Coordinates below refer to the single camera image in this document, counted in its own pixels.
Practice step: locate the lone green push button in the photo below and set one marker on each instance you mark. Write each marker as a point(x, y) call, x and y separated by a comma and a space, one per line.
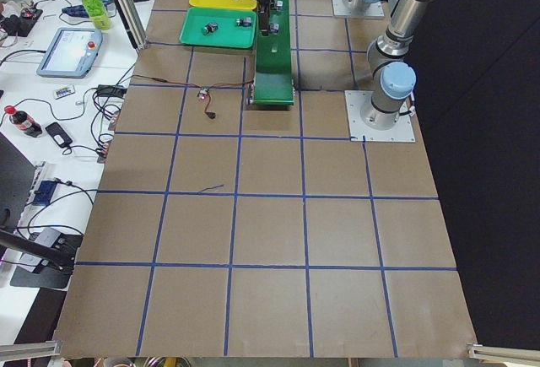
point(244, 22)

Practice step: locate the green tray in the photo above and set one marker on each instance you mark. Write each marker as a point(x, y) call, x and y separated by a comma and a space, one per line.
point(227, 36)

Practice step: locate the green conveyor belt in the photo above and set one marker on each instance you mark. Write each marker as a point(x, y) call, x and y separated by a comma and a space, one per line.
point(273, 83)

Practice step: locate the small controller circuit board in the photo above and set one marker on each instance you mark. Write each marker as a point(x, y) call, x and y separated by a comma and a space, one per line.
point(204, 94)

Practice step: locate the green drink bottle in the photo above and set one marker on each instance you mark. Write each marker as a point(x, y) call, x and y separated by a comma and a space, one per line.
point(97, 13)

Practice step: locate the black power adapter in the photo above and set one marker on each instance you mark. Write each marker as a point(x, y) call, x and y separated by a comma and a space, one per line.
point(113, 91)

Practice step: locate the cola bottle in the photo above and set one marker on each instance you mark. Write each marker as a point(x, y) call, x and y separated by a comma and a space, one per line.
point(23, 121)

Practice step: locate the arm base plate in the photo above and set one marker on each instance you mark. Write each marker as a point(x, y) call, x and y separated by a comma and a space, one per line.
point(356, 2)
point(367, 124)

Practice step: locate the aluminium frame post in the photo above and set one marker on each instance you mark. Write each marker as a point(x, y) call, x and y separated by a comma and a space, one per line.
point(132, 23)

